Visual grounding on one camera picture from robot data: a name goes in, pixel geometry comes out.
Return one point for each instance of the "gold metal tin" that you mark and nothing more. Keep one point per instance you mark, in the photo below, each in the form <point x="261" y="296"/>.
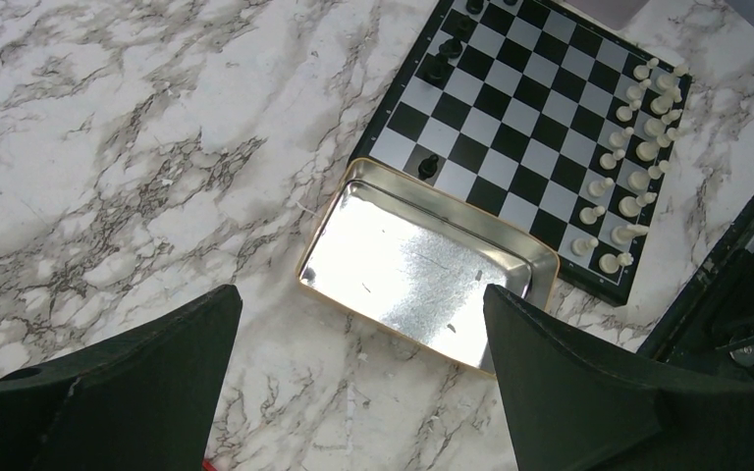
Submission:
<point x="417" y="261"/>

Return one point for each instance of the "black table front rail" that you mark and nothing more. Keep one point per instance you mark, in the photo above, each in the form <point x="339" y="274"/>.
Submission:
<point x="709" y="328"/>

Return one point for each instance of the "black chess pawn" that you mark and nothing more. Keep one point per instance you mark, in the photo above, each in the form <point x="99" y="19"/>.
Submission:
<point x="428" y="167"/>

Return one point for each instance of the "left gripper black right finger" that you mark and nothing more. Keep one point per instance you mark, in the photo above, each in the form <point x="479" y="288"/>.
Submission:
<point x="576" y="402"/>

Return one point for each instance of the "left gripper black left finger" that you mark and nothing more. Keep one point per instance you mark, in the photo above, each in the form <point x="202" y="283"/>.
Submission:
<point x="144" y="399"/>

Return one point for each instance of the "black white chessboard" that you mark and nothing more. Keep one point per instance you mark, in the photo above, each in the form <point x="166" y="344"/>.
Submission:
<point x="536" y="122"/>

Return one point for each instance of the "small red white marker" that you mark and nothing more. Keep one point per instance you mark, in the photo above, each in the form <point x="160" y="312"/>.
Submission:
<point x="208" y="466"/>

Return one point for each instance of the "white chess piece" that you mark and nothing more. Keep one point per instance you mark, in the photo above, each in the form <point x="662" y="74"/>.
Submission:
<point x="631" y="206"/>
<point x="583" y="246"/>
<point x="639" y="180"/>
<point x="647" y="151"/>
<point x="627" y="233"/>
<point x="610" y="263"/>

